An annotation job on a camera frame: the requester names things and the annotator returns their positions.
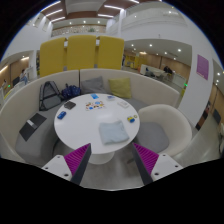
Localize white armchair with grey seat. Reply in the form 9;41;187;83
134;103;194;158

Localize ceiling lights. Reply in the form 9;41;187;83
36;0;141;24

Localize person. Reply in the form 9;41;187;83
163;65;174;75
19;68;30;85

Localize curved beige sofa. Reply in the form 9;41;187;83
0;68;181;165

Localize grey backpack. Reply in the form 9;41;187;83
38;80;65;112

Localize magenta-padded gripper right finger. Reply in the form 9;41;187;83
131;142;184;186

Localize yellow-green cushion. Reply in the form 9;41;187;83
108;77;133;100

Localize yellow partition panel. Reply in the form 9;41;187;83
39;37;68;79
66;34;98;71
96;35;126;71

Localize dark brown wallet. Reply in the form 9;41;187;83
63;100;77;111

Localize purple wall sign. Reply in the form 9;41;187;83
195;54;210;81

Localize dark blue patterned bag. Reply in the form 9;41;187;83
61;83;82;101

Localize light blue towel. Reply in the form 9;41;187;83
98;119;131;146

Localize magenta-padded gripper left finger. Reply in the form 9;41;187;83
41;143;92;186

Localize grey cushion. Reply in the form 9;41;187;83
80;76;108;95

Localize colourful sticker sheet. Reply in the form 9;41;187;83
84;100;107;112

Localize dark grey laptop sleeve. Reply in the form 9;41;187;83
18;112;48;142

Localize flat white box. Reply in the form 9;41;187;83
117;99;131;109

